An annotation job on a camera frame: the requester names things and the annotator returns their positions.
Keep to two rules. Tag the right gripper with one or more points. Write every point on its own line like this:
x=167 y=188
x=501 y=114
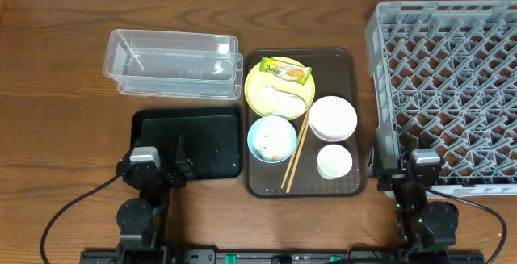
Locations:
x=404 y=178

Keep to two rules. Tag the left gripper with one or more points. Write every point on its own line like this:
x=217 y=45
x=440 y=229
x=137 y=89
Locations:
x=157 y=176

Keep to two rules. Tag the light blue bowl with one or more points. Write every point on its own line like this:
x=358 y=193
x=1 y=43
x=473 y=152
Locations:
x=271 y=139

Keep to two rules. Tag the pink bowl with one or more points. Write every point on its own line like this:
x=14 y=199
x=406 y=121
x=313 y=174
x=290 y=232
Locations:
x=333 y=118

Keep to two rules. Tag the white napkin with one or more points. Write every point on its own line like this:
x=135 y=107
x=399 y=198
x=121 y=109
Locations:
x=283 y=104

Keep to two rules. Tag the green snack wrapper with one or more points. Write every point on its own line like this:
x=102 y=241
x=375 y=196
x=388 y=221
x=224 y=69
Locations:
x=286 y=71

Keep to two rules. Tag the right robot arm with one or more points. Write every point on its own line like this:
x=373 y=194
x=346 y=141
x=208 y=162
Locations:
x=427 y=228

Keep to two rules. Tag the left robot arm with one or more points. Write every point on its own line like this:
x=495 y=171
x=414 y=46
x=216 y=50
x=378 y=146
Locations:
x=142 y=220

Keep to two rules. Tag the grey dishwasher rack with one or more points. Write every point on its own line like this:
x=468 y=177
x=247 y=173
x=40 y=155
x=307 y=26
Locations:
x=446 y=71

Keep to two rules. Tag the black tray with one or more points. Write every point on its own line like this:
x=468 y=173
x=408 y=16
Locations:
x=212 y=138

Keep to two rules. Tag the pale green cup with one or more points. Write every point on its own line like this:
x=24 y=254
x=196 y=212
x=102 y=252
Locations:
x=334 y=161

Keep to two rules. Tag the clear plastic bin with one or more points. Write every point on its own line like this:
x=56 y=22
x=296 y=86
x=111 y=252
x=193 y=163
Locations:
x=174 y=64

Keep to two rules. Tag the yellow plate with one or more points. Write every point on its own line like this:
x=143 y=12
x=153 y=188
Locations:
x=256 y=81

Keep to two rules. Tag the wooden chopstick left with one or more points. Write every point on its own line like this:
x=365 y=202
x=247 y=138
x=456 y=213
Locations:
x=285 y=179

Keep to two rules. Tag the wooden chopstick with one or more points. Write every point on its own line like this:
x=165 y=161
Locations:
x=285 y=179
x=298 y=163

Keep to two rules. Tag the wooden chopstick right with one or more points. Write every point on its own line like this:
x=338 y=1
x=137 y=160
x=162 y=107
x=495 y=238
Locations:
x=298 y=163

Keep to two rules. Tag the brown serving tray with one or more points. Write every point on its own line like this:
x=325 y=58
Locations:
x=334 y=75

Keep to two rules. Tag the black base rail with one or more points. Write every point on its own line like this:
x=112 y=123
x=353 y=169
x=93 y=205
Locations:
x=208 y=256

